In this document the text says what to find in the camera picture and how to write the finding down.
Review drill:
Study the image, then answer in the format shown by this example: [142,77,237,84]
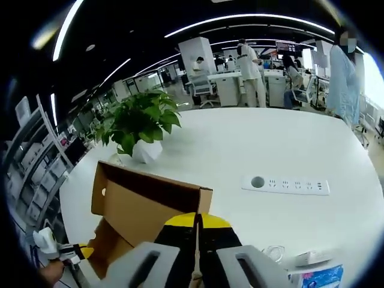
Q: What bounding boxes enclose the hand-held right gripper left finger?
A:
[106,211,199,288]

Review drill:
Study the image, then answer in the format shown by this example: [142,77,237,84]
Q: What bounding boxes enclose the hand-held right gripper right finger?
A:
[199,212,291,288]

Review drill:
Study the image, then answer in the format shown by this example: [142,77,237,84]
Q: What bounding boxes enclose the brown cardboard shoe box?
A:
[88,160,214,280]

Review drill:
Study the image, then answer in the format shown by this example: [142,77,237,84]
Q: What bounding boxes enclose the blue tissue pack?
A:
[287,263,344,288]

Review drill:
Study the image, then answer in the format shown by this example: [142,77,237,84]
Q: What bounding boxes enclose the person's left hand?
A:
[37,260,65,286]

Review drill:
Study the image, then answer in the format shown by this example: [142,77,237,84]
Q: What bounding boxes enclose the grey storage shelving rack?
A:
[2,95,74,232]

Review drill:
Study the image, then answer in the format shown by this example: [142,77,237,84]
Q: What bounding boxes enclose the white table power strip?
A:
[241,175,331,196]

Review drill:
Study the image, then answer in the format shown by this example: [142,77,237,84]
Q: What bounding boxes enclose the black computer monitor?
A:
[64,137,86,164]

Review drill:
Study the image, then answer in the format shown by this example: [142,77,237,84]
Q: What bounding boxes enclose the green potted plant white pot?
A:
[95,89,182,164]

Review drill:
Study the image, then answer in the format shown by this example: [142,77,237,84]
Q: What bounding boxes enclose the rows of white office desks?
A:
[179,65,331,109]

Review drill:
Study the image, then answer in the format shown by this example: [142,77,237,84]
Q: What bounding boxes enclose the curved ceiling light strip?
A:
[52,0,85,62]
[164,13,335,38]

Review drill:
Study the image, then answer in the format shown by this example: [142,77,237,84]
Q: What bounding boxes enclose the wall display screen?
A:
[275,41,301,55]

